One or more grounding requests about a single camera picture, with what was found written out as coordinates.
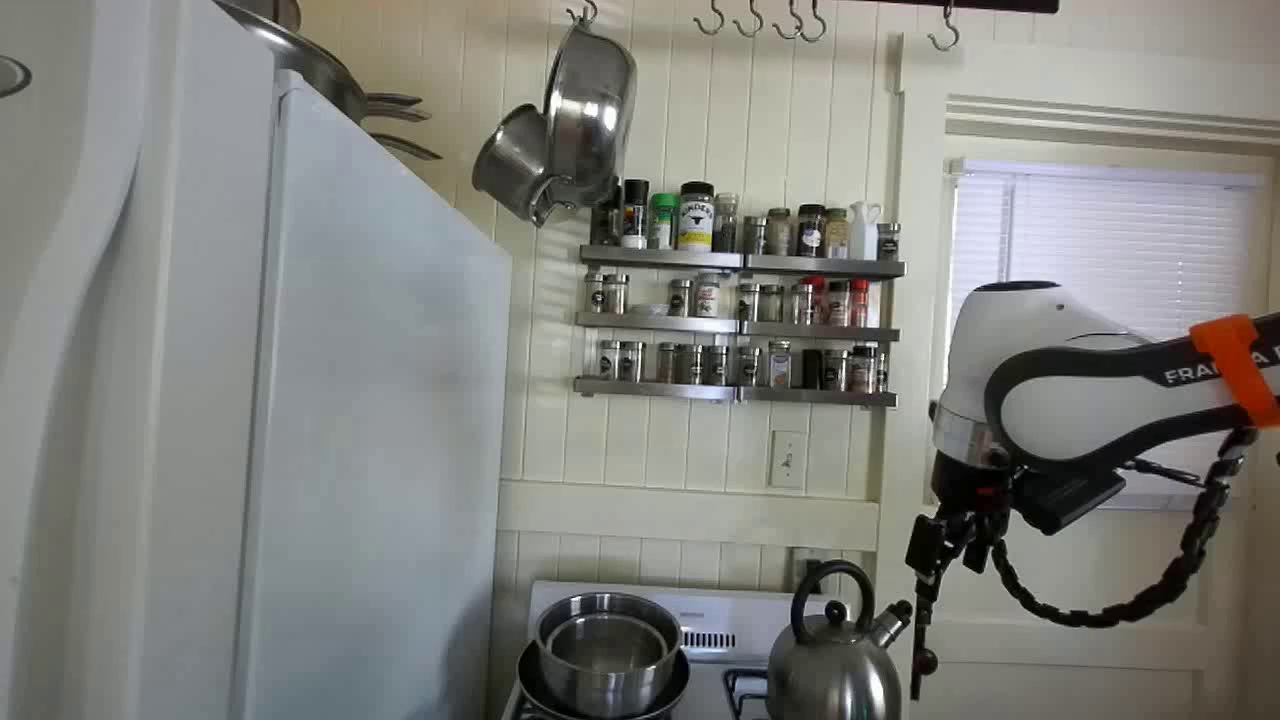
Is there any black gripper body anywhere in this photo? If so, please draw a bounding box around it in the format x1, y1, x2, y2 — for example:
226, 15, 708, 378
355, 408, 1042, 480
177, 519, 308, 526
904, 451, 1025, 579

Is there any stainless steel spice shelf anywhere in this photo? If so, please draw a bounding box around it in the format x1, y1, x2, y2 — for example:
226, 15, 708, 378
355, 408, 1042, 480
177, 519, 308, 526
737, 318, 904, 349
737, 380, 900, 412
577, 309, 744, 337
741, 254, 908, 280
572, 372, 744, 406
577, 240, 746, 272

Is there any organic label mason jar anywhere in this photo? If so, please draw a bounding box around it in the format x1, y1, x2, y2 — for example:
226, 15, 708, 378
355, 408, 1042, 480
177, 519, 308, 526
760, 341, 800, 395

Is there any dark spice jar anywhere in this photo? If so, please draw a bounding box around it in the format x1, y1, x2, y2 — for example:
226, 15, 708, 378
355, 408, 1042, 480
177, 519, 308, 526
792, 200, 833, 259

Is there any large white label jar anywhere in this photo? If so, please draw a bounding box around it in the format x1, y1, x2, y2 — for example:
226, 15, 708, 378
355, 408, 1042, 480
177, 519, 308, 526
671, 177, 720, 255

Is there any green cap spice jar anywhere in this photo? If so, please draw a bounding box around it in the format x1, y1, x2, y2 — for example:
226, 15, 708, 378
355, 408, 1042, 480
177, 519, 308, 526
646, 188, 679, 255

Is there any black cap spice jar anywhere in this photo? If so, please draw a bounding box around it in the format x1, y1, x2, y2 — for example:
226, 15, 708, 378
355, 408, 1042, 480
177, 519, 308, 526
618, 177, 652, 254

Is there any stainless steel kettle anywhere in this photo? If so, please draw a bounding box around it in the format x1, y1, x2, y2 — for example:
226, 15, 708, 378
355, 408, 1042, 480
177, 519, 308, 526
763, 555, 921, 720

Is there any white gas stove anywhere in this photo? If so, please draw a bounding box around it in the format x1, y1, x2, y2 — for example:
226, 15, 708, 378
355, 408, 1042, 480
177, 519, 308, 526
495, 578, 923, 720

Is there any black stove grate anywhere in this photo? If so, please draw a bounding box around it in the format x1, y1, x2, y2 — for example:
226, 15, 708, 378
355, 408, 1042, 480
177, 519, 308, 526
714, 665, 781, 720

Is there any white plastic bottle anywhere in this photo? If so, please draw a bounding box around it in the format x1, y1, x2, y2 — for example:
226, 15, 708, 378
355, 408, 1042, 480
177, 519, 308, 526
849, 195, 885, 265

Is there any white window blind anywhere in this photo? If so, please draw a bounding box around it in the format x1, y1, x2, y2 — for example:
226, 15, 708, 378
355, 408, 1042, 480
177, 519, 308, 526
949, 155, 1272, 516

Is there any steel saucepan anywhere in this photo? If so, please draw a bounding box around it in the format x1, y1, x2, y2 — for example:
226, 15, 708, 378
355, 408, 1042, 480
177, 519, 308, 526
533, 589, 688, 677

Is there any dark glass bottle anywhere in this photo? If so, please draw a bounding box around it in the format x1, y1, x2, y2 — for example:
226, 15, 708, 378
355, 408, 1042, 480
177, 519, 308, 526
589, 195, 624, 254

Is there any large hanging steel pot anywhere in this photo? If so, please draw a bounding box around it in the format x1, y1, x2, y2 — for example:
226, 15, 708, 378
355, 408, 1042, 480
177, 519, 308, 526
539, 26, 640, 211

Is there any small hanging steel pot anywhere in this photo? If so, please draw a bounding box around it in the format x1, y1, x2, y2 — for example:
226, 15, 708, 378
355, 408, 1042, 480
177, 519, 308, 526
466, 101, 562, 227

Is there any white refrigerator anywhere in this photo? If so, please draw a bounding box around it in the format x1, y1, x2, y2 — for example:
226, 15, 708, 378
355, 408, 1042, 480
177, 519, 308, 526
0, 0, 518, 720

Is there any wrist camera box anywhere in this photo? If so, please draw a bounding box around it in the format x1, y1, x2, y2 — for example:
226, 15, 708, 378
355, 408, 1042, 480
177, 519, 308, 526
1010, 464, 1126, 540

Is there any thin black cable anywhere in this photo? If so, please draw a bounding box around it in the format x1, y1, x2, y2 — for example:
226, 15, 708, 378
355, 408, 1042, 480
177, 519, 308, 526
908, 565, 930, 702

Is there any braided black cable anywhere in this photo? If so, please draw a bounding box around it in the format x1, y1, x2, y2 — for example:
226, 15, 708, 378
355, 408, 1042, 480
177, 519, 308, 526
989, 421, 1263, 631

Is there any white wall switch plate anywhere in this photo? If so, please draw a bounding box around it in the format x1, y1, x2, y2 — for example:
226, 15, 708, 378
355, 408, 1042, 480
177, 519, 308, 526
768, 428, 807, 493

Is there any orange cable strap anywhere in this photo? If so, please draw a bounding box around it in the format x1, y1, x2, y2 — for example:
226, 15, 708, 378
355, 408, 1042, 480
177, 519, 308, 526
1189, 312, 1280, 434

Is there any dark hook rail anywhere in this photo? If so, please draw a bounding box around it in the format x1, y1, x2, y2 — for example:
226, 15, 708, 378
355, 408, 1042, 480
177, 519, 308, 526
859, 0, 1062, 15

